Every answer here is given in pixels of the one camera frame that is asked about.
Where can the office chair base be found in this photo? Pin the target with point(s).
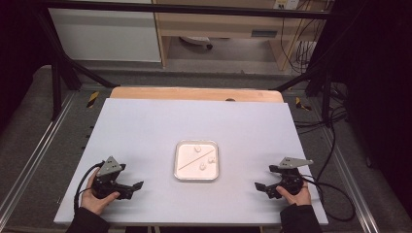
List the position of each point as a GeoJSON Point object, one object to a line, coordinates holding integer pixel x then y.
{"type": "Point", "coordinates": [197, 40]}

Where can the light wooden desk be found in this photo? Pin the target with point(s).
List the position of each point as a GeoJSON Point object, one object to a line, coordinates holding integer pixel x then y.
{"type": "Point", "coordinates": [220, 24]}

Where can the white cabinet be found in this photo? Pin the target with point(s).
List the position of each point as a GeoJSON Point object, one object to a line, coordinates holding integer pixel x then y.
{"type": "Point", "coordinates": [103, 35]}

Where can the wooden table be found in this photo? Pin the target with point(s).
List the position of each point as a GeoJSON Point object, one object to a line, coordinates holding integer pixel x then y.
{"type": "Point", "coordinates": [194, 94]}

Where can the yellow black tape strip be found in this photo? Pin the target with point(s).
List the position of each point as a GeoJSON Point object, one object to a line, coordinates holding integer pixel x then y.
{"type": "Point", "coordinates": [93, 98]}
{"type": "Point", "coordinates": [302, 104]}

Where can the white square tray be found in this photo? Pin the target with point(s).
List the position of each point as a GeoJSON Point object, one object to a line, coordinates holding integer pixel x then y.
{"type": "Point", "coordinates": [191, 173]}

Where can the small white bead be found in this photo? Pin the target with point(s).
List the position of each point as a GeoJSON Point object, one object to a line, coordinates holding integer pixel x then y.
{"type": "Point", "coordinates": [211, 159]}
{"type": "Point", "coordinates": [202, 166]}
{"type": "Point", "coordinates": [197, 149]}

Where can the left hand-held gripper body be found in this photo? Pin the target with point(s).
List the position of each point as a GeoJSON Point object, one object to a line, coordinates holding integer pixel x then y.
{"type": "Point", "coordinates": [108, 181]}

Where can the person's left hand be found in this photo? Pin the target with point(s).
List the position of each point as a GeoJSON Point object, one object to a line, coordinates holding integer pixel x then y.
{"type": "Point", "coordinates": [94, 204]}

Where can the aluminium rail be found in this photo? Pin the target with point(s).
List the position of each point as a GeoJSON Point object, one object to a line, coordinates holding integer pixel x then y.
{"type": "Point", "coordinates": [350, 181]}
{"type": "Point", "coordinates": [35, 149]}

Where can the person's right hand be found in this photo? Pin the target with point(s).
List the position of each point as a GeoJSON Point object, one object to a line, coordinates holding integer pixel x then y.
{"type": "Point", "coordinates": [299, 198]}

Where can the black metal frame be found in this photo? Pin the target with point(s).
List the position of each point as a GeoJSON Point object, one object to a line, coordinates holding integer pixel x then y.
{"type": "Point", "coordinates": [194, 8]}

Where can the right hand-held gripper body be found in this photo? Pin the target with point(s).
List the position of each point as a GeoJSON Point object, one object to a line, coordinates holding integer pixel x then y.
{"type": "Point", "coordinates": [291, 179]}

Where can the white power strip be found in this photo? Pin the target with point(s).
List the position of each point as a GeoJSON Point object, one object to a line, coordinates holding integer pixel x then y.
{"type": "Point", "coordinates": [286, 4]}

